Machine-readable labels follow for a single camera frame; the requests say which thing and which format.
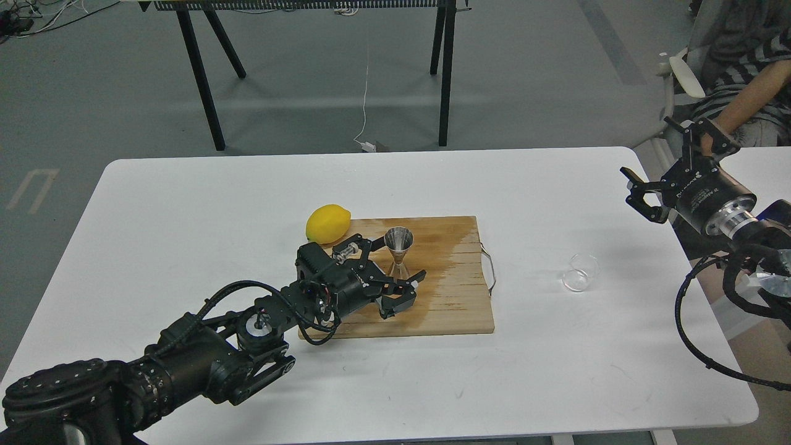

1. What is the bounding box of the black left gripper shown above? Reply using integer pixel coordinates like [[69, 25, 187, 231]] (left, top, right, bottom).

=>
[[296, 234, 426, 320]]

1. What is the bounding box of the black metal table frame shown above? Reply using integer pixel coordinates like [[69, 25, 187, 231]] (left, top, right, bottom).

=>
[[133, 1, 476, 154]]

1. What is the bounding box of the small clear glass beaker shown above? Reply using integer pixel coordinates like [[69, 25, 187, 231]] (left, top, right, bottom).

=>
[[561, 253, 601, 292]]

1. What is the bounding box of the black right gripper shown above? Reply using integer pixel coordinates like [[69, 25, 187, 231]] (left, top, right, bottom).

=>
[[620, 116, 758, 239]]

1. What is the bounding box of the seated person striped shirt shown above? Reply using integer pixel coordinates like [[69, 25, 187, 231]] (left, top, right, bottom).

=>
[[692, 1, 790, 146]]

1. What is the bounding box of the yellow lemon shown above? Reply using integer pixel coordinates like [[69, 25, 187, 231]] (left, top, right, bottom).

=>
[[305, 205, 351, 244]]

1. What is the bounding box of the white office chair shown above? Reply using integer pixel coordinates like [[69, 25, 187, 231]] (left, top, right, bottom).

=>
[[625, 47, 707, 166]]

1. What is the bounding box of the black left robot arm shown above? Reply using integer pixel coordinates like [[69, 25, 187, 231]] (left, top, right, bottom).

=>
[[2, 234, 426, 444]]

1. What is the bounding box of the wooden cutting board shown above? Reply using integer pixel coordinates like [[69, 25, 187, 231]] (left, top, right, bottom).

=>
[[336, 215, 495, 339]]

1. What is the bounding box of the white cable with plug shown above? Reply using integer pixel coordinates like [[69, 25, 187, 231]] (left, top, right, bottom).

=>
[[353, 25, 378, 153]]

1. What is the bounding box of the steel double jigger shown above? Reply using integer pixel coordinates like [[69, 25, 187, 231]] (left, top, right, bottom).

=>
[[384, 226, 413, 281]]

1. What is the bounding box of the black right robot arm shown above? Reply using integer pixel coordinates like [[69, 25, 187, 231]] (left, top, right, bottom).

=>
[[621, 116, 790, 391]]

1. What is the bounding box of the white side table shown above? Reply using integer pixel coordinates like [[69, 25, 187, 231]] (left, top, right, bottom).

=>
[[720, 146, 790, 213]]

